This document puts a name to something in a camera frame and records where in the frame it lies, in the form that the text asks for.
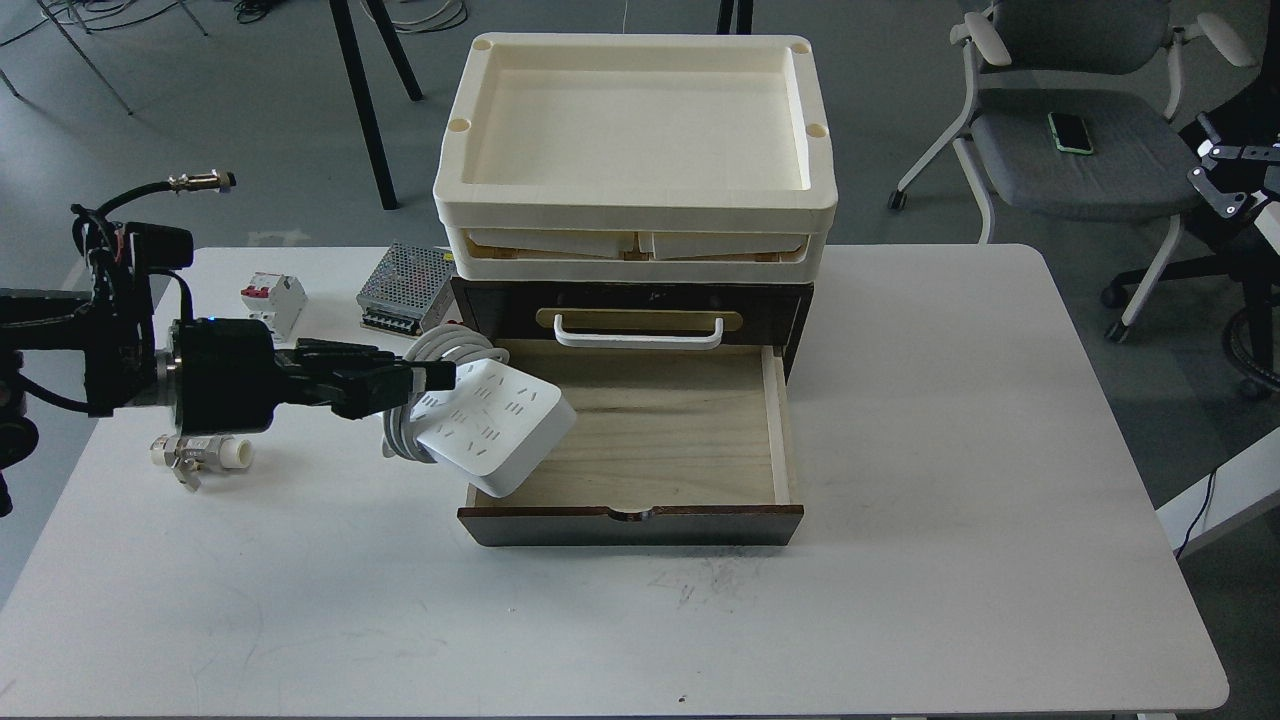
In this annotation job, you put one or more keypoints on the open wooden drawer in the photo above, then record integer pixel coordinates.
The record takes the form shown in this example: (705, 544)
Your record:
(669, 448)

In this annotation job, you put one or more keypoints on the cream plastic tray top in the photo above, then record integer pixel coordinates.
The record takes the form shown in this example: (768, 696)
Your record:
(667, 133)

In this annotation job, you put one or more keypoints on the green smartphone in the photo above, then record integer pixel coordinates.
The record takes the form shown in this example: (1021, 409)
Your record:
(1069, 133)

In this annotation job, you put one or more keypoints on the white red circuit breaker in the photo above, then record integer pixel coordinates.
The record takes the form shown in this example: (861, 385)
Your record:
(277, 300)

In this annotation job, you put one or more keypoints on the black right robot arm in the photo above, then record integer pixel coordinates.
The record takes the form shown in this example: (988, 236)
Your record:
(1246, 119)

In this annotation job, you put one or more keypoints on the cream plastic tray lower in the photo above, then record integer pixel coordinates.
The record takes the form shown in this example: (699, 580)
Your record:
(496, 254)

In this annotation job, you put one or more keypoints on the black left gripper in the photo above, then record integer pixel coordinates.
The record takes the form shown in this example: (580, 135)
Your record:
(224, 367)

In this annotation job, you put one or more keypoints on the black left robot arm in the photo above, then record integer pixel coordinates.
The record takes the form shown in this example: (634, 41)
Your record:
(95, 351)

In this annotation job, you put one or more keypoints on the cream plastic tray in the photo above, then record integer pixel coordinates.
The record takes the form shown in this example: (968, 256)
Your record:
(667, 133)
(496, 254)

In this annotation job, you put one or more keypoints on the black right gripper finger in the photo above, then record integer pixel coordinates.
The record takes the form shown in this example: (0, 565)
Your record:
(1228, 159)

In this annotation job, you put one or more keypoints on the grey office chair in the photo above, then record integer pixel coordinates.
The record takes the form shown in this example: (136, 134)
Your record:
(1139, 169)

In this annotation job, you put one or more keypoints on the white plastic ball valve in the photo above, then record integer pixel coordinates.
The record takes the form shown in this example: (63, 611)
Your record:
(188, 456)

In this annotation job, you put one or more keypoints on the white power strip with cable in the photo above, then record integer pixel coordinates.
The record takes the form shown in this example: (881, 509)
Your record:
(493, 428)

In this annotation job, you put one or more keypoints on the metal mesh power supply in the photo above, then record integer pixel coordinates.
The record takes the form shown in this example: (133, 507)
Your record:
(409, 291)

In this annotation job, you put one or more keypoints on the white drawer handle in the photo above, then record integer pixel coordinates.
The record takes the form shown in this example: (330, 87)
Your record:
(641, 341)

